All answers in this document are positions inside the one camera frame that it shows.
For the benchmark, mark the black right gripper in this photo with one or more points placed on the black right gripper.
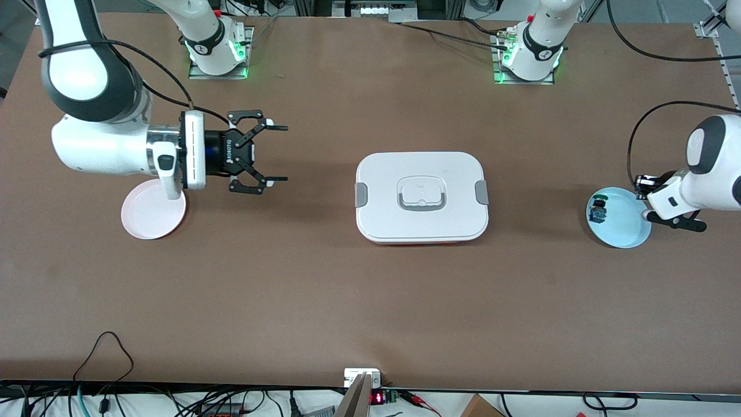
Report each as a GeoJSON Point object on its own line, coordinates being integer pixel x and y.
{"type": "Point", "coordinates": [222, 153]}

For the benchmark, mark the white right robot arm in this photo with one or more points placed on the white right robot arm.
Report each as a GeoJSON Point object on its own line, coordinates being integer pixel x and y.
{"type": "Point", "coordinates": [87, 75]}

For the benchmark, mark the white lidded box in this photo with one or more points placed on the white lidded box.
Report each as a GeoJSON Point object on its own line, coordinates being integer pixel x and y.
{"type": "Point", "coordinates": [382, 220]}

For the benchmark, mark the brown cardboard box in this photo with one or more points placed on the brown cardboard box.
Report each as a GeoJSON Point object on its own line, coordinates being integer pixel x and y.
{"type": "Point", "coordinates": [480, 408]}

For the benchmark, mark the light blue round plate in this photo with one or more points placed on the light blue round plate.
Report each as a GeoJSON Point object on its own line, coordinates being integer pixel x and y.
{"type": "Point", "coordinates": [622, 226]}

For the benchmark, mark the pink round plate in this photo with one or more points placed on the pink round plate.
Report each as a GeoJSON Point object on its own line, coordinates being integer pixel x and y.
{"type": "Point", "coordinates": [145, 223]}

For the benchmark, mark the white power strip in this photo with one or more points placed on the white power strip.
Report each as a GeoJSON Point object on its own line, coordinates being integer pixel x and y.
{"type": "Point", "coordinates": [376, 8]}

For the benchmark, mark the grey slanted beam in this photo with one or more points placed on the grey slanted beam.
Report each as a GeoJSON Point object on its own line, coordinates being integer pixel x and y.
{"type": "Point", "coordinates": [356, 399]}

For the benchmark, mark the red digit display module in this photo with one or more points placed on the red digit display module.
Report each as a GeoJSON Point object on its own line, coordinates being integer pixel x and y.
{"type": "Point", "coordinates": [377, 398]}

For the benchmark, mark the red clip leads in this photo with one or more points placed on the red clip leads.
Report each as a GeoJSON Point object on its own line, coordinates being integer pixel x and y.
{"type": "Point", "coordinates": [422, 402]}

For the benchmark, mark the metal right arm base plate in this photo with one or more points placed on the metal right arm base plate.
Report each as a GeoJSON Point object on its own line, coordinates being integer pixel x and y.
{"type": "Point", "coordinates": [200, 74]}

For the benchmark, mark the aluminium profile rail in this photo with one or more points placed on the aluminium profile rail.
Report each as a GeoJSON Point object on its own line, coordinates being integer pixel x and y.
{"type": "Point", "coordinates": [721, 52]}

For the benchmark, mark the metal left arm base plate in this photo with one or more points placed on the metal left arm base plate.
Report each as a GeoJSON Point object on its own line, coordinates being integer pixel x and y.
{"type": "Point", "coordinates": [501, 80]}

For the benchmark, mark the white metal bracket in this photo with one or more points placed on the white metal bracket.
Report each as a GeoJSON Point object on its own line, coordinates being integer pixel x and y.
{"type": "Point", "coordinates": [354, 373]}

